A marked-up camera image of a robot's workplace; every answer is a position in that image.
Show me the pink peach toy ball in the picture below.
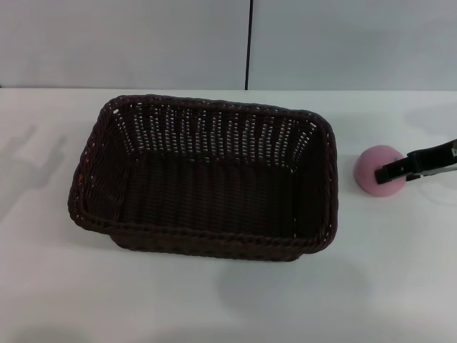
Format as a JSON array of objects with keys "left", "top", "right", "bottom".
[{"left": 351, "top": 144, "right": 408, "bottom": 198}]

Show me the dark brown woven basket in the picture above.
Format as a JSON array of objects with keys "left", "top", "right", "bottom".
[{"left": 66, "top": 94, "right": 339, "bottom": 264}]

